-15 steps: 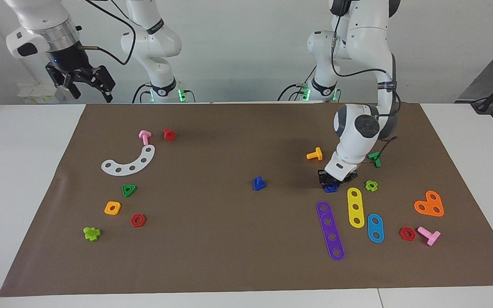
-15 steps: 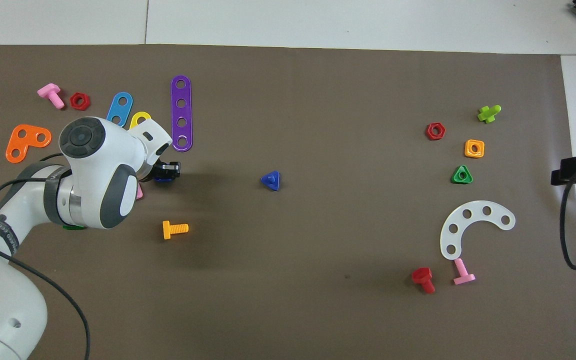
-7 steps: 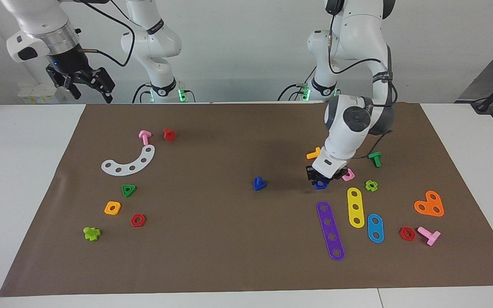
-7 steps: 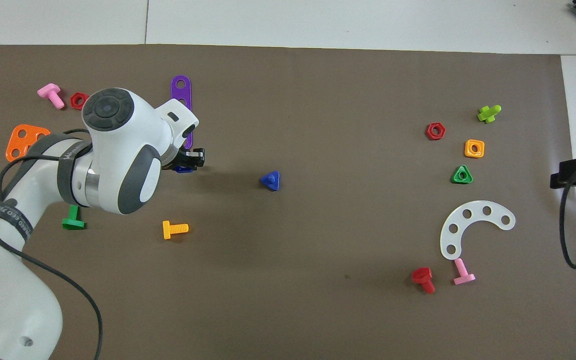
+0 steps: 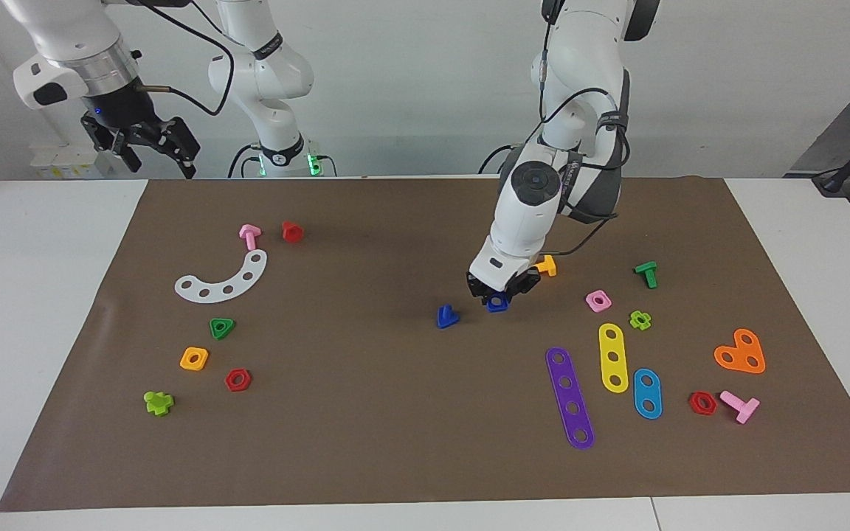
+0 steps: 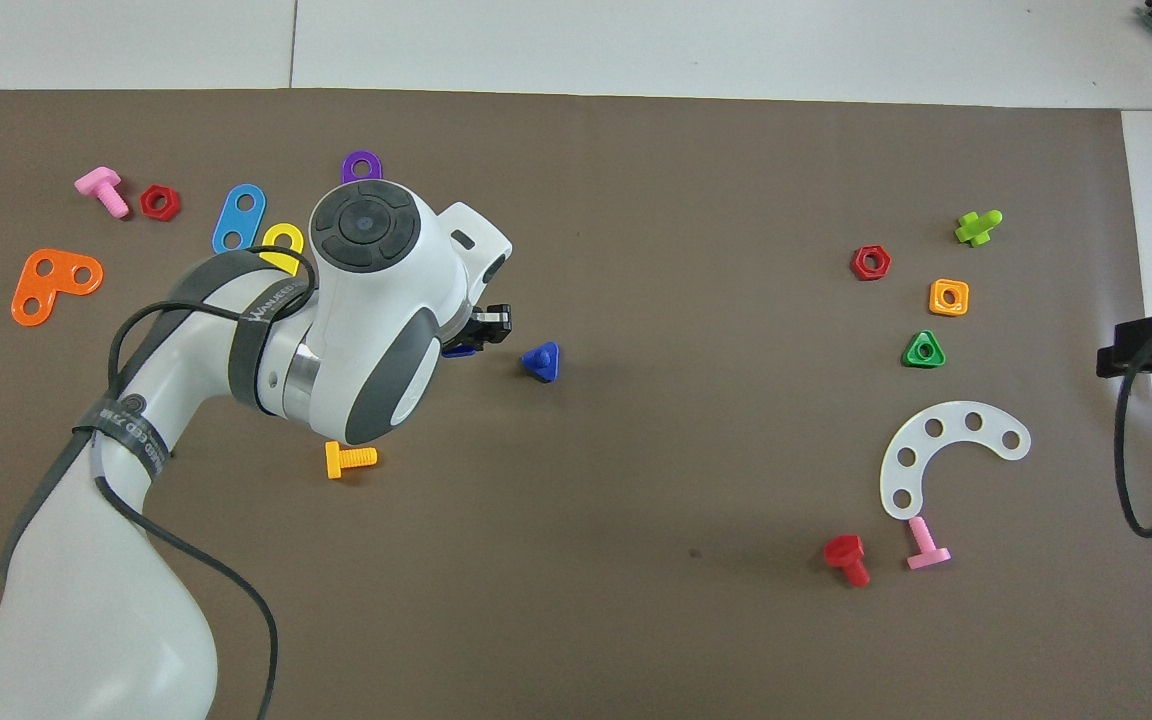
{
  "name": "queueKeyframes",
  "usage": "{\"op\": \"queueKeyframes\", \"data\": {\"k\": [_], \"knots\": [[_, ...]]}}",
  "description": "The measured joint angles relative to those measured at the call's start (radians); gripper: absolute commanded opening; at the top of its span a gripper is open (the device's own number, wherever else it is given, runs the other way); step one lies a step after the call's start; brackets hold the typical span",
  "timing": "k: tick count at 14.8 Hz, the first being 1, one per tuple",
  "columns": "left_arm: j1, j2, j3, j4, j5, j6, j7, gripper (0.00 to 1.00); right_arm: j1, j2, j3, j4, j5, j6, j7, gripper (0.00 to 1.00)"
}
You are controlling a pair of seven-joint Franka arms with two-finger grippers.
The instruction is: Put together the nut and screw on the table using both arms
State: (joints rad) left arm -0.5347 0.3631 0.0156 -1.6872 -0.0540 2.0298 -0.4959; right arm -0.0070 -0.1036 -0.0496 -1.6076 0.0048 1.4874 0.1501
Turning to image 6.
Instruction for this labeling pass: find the green triangular plastic nut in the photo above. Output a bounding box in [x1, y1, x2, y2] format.
[902, 330, 947, 369]

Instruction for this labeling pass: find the lime cross-shaped plastic screw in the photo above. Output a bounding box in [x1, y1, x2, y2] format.
[954, 209, 1004, 248]

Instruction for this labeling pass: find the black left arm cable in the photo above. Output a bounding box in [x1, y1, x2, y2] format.
[106, 245, 319, 720]

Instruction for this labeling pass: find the orange plastic screw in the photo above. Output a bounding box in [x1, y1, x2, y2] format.
[324, 440, 379, 480]

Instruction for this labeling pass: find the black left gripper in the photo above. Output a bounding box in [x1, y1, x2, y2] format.
[444, 303, 515, 359]

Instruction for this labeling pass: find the blue two-hole plastic plate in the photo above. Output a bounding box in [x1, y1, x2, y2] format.
[211, 183, 267, 257]

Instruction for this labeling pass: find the pink plastic screw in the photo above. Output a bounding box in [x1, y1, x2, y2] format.
[74, 166, 131, 220]
[906, 516, 952, 571]

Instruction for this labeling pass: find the red plastic screw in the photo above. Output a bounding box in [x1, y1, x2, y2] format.
[823, 534, 872, 588]

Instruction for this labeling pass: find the yellow three-hole plastic plate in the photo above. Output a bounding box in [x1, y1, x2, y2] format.
[261, 222, 305, 277]

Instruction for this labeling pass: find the orange L-shaped plate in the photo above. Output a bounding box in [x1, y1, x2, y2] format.
[11, 248, 105, 328]

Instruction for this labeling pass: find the blue triangular plastic screw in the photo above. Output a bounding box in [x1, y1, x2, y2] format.
[521, 340, 562, 384]

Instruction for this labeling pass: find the brown table mat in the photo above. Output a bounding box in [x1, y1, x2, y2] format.
[0, 88, 1152, 720]

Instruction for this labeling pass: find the white curved perforated plate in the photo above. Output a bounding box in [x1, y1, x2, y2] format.
[879, 401, 1032, 521]

